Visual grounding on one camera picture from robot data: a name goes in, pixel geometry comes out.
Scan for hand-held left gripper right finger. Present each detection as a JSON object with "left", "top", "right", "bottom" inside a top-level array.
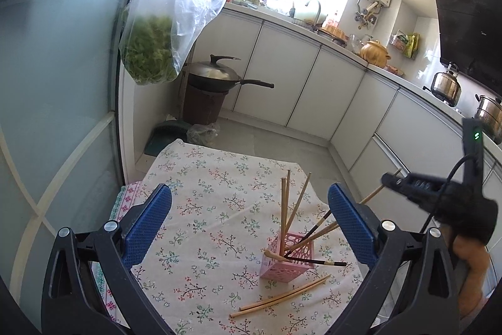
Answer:
[{"left": 327, "top": 183, "right": 462, "bottom": 335}]

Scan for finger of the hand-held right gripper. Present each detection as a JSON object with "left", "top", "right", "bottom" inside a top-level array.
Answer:
[{"left": 382, "top": 173, "right": 410, "bottom": 198}]

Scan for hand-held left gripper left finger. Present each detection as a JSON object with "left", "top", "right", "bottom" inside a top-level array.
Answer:
[{"left": 40, "top": 183, "right": 174, "bottom": 335}]

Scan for light bamboo chopstick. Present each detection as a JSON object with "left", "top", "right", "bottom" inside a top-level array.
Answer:
[
  {"left": 239, "top": 290, "right": 302, "bottom": 311},
  {"left": 231, "top": 274, "right": 332, "bottom": 319},
  {"left": 359, "top": 169, "right": 403, "bottom": 207}
]

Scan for black chopstick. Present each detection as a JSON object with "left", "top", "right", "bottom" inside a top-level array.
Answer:
[
  {"left": 284, "top": 209, "right": 334, "bottom": 255},
  {"left": 264, "top": 249, "right": 348, "bottom": 267}
]

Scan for bunch of wooden chopsticks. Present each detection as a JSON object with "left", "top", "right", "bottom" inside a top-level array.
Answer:
[{"left": 279, "top": 169, "right": 340, "bottom": 255}]

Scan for pink plastic chopstick holder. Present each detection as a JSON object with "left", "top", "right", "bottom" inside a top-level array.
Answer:
[{"left": 260, "top": 231, "right": 315, "bottom": 281}]

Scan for person's right forearm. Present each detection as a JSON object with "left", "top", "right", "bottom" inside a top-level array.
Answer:
[{"left": 451, "top": 233, "right": 493, "bottom": 320}]

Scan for floral tablecloth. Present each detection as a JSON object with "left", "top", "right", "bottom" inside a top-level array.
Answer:
[{"left": 100, "top": 139, "right": 365, "bottom": 335}]

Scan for green dustpan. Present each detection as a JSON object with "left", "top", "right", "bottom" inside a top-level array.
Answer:
[{"left": 144, "top": 119, "right": 189, "bottom": 157}]

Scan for white kitchen cabinets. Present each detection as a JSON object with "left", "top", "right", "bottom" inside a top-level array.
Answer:
[{"left": 182, "top": 1, "right": 502, "bottom": 241}]

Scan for steel cooking pot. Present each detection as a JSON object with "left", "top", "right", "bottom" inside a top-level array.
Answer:
[{"left": 475, "top": 94, "right": 502, "bottom": 145}]

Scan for crumpled clear plastic bag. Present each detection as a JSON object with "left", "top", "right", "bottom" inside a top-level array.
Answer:
[{"left": 187, "top": 123, "right": 219, "bottom": 146}]

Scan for steel kettle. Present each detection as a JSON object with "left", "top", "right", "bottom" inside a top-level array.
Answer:
[{"left": 430, "top": 62, "right": 462, "bottom": 107}]

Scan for brown wok stand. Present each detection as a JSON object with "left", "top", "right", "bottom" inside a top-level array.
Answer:
[{"left": 182, "top": 84, "right": 228, "bottom": 126}]

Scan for yellow clay pot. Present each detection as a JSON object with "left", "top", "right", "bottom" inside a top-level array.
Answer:
[{"left": 359, "top": 40, "right": 392, "bottom": 69}]

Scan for black wok with lid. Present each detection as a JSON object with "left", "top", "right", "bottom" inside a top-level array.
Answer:
[{"left": 187, "top": 54, "right": 275, "bottom": 94}]

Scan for frosted glass door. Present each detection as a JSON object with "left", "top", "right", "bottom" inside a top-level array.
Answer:
[{"left": 0, "top": 0, "right": 158, "bottom": 335}]

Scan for woven basket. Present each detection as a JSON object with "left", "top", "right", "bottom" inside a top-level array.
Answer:
[{"left": 318, "top": 23, "right": 350, "bottom": 41}]

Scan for black range hood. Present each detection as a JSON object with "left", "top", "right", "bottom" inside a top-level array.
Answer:
[{"left": 431, "top": 0, "right": 502, "bottom": 90}]

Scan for plastic bag of greens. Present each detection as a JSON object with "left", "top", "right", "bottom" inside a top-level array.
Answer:
[{"left": 120, "top": 0, "right": 230, "bottom": 86}]

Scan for sink faucet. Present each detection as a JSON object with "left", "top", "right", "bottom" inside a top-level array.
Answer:
[{"left": 304, "top": 0, "right": 322, "bottom": 30}]

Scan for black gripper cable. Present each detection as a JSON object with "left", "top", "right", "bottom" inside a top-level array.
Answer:
[{"left": 420, "top": 154, "right": 477, "bottom": 234}]

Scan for wall rack with packets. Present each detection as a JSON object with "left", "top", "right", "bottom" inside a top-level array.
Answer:
[{"left": 389, "top": 30, "right": 421, "bottom": 59}]

